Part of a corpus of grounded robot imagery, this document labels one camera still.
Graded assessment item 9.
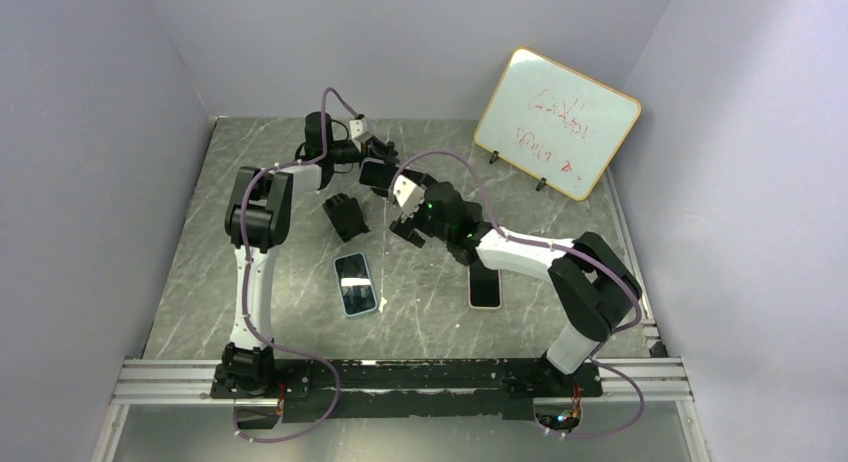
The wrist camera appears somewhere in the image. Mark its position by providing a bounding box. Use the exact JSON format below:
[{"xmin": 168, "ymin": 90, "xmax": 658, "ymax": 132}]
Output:
[
  {"xmin": 348, "ymin": 114, "xmax": 372, "ymax": 144},
  {"xmin": 390, "ymin": 175, "xmax": 425, "ymax": 228}
]

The black folding phone stand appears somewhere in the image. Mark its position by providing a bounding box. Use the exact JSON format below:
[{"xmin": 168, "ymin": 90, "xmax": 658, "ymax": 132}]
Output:
[{"xmin": 322, "ymin": 193, "xmax": 370, "ymax": 243}]

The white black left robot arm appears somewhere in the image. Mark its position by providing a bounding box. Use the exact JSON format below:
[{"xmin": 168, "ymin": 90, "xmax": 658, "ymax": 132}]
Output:
[{"xmin": 213, "ymin": 112, "xmax": 398, "ymax": 398}]

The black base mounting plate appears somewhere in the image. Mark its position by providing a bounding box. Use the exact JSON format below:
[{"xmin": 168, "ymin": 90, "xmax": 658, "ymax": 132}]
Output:
[{"xmin": 210, "ymin": 358, "xmax": 603, "ymax": 423}]

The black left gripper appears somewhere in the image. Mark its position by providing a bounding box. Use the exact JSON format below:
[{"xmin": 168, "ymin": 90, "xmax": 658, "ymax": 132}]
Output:
[{"xmin": 327, "ymin": 137, "xmax": 399, "ymax": 177}]

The yellow framed whiteboard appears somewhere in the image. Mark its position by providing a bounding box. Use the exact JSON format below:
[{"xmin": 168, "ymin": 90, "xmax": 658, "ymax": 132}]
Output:
[{"xmin": 473, "ymin": 47, "xmax": 642, "ymax": 201}]

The white cased phone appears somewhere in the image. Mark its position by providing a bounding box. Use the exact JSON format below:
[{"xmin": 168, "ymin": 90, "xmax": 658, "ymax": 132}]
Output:
[{"xmin": 468, "ymin": 261, "xmax": 502, "ymax": 310}]

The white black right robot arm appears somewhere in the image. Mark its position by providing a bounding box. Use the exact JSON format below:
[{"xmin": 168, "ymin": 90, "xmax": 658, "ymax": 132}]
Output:
[{"xmin": 388, "ymin": 172, "xmax": 642, "ymax": 396}]

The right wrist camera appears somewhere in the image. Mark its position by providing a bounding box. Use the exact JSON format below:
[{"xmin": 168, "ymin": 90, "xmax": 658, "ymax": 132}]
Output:
[{"xmin": 390, "ymin": 175, "xmax": 425, "ymax": 228}]

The purple phone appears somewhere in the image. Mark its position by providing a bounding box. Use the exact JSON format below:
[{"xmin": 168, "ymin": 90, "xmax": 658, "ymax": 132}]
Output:
[{"xmin": 359, "ymin": 165, "xmax": 397, "ymax": 198}]

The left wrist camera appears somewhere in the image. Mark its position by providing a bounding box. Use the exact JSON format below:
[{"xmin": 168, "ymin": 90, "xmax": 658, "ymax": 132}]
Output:
[{"xmin": 348, "ymin": 114, "xmax": 372, "ymax": 144}]

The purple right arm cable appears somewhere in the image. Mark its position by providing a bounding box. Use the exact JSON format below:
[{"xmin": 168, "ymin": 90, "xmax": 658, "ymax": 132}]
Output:
[{"xmin": 386, "ymin": 149, "xmax": 647, "ymax": 442}]

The blue cased phone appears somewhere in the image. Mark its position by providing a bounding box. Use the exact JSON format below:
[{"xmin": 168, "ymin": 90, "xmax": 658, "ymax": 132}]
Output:
[{"xmin": 333, "ymin": 253, "xmax": 379, "ymax": 318}]

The aluminium rail frame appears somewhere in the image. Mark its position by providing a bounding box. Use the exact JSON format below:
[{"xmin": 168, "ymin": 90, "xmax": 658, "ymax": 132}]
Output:
[{"xmin": 93, "ymin": 357, "xmax": 710, "ymax": 461}]

